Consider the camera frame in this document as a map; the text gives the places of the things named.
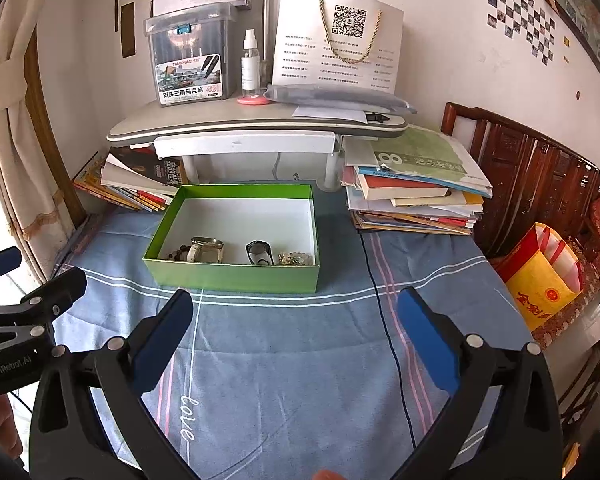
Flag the black cable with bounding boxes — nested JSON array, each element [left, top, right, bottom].
[[357, 230, 416, 456]]

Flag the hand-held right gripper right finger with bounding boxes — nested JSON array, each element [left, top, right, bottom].
[[395, 286, 566, 480]]

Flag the grey small desk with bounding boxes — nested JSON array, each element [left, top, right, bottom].
[[106, 100, 411, 191]]

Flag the clear marker pen box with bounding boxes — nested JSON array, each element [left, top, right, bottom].
[[145, 2, 232, 107]]

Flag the framed wall picture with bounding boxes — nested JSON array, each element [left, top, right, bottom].
[[525, 0, 600, 108]]

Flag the white paper bag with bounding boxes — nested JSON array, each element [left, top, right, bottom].
[[271, 0, 405, 96]]

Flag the silver bangle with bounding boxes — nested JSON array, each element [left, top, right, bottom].
[[187, 236, 226, 264]]

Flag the brown wall stickers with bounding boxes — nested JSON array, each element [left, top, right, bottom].
[[112, 0, 156, 59]]

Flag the green cardboard box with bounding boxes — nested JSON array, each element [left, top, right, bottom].
[[141, 183, 321, 295]]

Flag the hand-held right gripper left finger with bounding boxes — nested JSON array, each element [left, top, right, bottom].
[[28, 289, 201, 480]]

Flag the large stack of books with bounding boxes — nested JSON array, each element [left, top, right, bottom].
[[341, 125, 494, 237]]

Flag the grey pouch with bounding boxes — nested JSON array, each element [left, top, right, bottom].
[[263, 84, 417, 115]]

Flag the grey metal pole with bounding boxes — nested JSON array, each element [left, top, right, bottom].
[[261, 0, 273, 86]]

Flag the small stack of books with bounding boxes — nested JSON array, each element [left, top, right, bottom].
[[71, 146, 191, 212]]

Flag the white paper sheet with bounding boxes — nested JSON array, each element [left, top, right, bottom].
[[292, 104, 368, 124]]

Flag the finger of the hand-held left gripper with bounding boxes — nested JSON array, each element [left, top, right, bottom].
[[0, 266, 88, 350], [0, 246, 23, 283]]

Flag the beige curtain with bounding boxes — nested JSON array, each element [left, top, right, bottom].
[[0, 0, 76, 286]]

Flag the blue striped cloth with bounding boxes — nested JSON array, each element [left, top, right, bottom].
[[50, 180, 546, 480]]

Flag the brown wooden door frame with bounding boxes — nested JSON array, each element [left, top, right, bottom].
[[22, 30, 88, 231]]

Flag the yellow shopping bag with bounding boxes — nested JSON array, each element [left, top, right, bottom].
[[495, 222, 583, 332]]

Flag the clear spray bottle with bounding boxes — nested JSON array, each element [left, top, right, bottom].
[[240, 29, 261, 96]]

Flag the dark wooden bench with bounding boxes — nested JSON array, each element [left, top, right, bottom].
[[440, 101, 600, 311]]

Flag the black round pendant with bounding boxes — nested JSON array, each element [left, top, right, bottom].
[[245, 240, 274, 266]]

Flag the group of small wall photos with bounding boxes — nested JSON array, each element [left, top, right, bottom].
[[486, 0, 557, 66]]

